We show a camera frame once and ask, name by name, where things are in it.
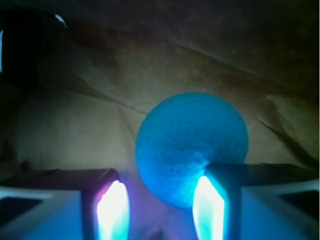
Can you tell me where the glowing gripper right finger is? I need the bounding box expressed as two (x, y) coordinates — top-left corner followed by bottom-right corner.
(192, 163), (320, 240)

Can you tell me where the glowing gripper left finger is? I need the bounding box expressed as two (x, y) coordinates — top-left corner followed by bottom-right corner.
(0, 168), (130, 240)

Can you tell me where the blue ball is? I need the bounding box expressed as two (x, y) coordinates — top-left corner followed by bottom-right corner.
(135, 92), (249, 208)

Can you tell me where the brown paper bag bin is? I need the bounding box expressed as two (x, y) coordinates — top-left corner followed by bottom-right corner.
(0, 0), (320, 181)

